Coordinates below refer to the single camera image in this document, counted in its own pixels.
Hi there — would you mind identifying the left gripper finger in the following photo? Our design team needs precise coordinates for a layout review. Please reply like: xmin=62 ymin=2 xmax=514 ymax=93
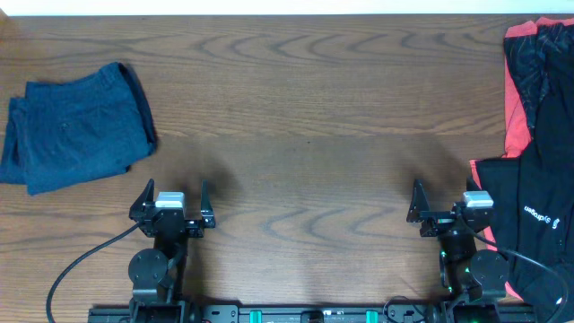
xmin=131 ymin=179 xmax=154 ymax=209
xmin=200 ymin=180 xmax=213 ymax=220

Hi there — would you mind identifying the black t-shirt with white logo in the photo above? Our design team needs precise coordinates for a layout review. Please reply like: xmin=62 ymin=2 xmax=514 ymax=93
xmin=476 ymin=90 xmax=573 ymax=320

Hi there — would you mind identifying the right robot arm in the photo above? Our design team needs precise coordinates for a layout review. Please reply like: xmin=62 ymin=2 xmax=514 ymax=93
xmin=406 ymin=179 xmax=509 ymax=304

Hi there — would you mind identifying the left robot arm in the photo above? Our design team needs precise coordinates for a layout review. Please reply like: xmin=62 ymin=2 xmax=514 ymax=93
xmin=128 ymin=179 xmax=216 ymax=322

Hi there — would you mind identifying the folded dark blue garment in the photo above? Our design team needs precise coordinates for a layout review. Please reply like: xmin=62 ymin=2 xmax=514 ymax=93
xmin=1 ymin=62 xmax=158 ymax=195

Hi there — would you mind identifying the black garment with orange lines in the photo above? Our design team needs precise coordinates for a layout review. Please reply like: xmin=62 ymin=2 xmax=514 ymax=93
xmin=503 ymin=18 xmax=573 ymax=132

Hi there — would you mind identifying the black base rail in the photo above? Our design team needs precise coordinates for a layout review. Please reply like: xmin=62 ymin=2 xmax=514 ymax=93
xmin=87 ymin=301 xmax=537 ymax=323

